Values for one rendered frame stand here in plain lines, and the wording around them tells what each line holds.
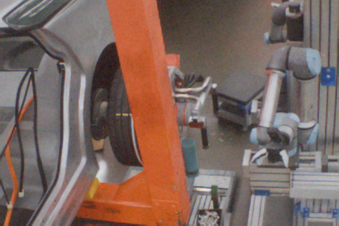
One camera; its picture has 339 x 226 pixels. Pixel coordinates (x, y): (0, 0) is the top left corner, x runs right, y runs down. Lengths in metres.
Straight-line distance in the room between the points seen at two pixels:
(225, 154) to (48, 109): 1.70
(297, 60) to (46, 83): 1.38
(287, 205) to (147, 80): 1.49
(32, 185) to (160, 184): 0.73
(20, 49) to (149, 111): 2.19
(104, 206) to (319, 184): 1.18
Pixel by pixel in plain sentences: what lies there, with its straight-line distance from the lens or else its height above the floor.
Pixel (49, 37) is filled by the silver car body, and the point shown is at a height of 1.64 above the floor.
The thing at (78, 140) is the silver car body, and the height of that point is 1.04.
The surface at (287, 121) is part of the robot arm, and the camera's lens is 2.32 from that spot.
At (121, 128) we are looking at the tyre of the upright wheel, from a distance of 2.91.
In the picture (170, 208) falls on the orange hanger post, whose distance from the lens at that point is 2.76.
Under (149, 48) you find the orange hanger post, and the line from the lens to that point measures 2.18.
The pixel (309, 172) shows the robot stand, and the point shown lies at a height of 0.74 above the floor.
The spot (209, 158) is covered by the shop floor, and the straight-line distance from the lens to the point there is 4.09.
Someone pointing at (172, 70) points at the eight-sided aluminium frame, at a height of 1.12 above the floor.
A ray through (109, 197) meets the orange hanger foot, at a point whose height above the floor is 0.68.
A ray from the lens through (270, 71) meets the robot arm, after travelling 2.44.
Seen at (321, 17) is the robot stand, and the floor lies 1.55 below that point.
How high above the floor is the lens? 2.63
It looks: 36 degrees down
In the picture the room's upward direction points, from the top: 12 degrees counter-clockwise
